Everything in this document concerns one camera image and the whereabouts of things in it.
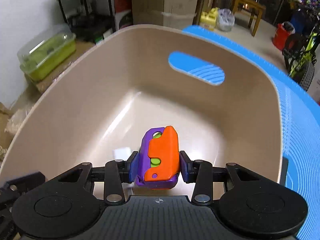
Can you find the orange purple toy knife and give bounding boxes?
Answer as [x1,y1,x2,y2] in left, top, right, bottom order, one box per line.
[135,126,180,190]

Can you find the green clear lid container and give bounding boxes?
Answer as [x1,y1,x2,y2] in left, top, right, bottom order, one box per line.
[17,23,76,82]

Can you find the red bucket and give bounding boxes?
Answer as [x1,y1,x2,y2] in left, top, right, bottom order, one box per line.
[272,21,295,51]

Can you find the yellow detergent jug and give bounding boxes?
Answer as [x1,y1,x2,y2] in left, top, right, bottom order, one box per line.
[199,8,219,30]

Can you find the plastic bag on floor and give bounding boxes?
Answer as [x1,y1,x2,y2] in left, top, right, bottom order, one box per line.
[217,9,235,32]

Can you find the brown paper bag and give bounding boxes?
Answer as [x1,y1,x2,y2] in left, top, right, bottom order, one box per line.
[0,103,13,163]

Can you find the lower large cardboard box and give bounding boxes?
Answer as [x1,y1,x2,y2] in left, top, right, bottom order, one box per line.
[132,0,197,29]

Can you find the green black bicycle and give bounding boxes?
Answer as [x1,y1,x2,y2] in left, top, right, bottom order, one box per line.
[282,0,319,91]

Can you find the blue silicone baking mat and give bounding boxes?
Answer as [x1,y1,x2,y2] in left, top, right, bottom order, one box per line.
[182,25,319,239]

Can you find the black metal shelf rack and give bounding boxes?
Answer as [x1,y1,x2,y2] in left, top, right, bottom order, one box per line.
[57,0,116,44]

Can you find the wooden chair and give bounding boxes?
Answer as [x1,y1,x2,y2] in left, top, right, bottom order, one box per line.
[232,0,266,37]

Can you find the beige plastic storage bin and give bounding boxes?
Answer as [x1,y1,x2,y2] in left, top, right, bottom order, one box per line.
[1,25,283,183]

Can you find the small white charger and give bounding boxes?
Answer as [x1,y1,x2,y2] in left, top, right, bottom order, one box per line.
[113,147,132,161]

